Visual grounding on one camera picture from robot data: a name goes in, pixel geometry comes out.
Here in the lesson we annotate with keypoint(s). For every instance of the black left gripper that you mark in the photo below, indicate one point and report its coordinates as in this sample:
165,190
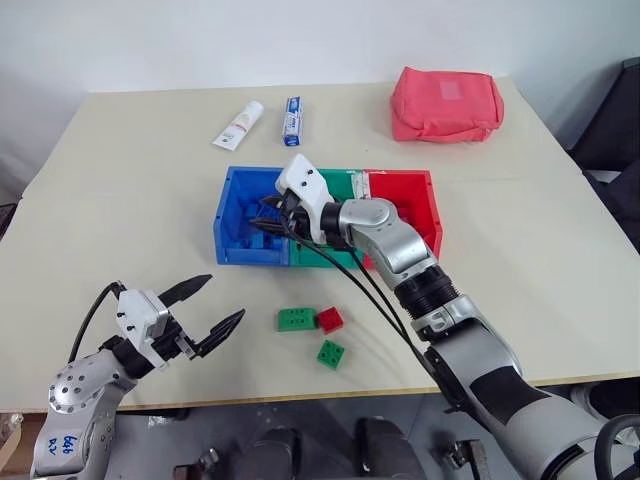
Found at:
170,342

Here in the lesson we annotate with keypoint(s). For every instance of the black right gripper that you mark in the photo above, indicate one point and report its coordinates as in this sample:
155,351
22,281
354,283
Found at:
299,220

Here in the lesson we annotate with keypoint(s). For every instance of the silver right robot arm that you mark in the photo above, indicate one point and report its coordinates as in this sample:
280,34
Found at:
480,360

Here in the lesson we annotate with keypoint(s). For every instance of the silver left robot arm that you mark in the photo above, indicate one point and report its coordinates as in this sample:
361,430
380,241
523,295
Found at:
75,400

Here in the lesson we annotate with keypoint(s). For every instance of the blue building block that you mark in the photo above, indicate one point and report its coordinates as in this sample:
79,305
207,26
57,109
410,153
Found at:
262,242

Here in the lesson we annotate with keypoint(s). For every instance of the blue plastic bin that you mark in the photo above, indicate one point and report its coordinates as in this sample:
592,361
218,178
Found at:
235,220

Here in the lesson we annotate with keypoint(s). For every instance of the green plastic bin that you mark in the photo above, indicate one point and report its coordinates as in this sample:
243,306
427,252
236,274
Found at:
345,182

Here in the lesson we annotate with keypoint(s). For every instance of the long green building block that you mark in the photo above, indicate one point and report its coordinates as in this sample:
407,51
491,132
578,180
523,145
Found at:
296,319

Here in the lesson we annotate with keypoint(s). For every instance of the blue white toothpaste box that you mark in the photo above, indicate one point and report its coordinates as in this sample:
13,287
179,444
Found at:
293,122

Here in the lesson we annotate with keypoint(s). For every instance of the white squeeze tube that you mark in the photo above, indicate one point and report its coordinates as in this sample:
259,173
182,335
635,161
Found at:
239,125

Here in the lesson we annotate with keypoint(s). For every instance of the silver tape strip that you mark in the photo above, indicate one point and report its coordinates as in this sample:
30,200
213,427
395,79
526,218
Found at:
361,184

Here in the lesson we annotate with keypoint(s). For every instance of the small red building block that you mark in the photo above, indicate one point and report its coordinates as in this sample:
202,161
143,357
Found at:
331,320

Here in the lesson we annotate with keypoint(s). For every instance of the red plastic bin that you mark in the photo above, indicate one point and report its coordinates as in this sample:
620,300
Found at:
400,187

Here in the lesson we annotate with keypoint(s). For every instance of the square green building block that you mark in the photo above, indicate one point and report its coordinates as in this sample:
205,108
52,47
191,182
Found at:
331,353

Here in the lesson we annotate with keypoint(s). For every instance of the red block with hollow side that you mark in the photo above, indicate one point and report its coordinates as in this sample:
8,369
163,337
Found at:
407,214

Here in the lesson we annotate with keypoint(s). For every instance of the pink fabric pouch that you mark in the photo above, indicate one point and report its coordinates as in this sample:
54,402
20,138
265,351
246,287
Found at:
445,105

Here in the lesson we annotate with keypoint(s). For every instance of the cardboard box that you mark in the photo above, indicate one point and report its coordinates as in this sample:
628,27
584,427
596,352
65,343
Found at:
20,442

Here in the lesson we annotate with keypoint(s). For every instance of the black chair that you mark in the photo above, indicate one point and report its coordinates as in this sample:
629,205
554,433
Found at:
610,150

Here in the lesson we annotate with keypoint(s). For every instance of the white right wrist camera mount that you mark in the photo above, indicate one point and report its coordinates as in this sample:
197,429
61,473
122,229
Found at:
307,192

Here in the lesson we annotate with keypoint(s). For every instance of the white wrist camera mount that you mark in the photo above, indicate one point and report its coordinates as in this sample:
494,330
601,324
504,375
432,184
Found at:
307,192
136,310

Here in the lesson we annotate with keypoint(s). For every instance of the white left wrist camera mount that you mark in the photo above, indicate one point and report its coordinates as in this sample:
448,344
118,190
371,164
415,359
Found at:
136,310

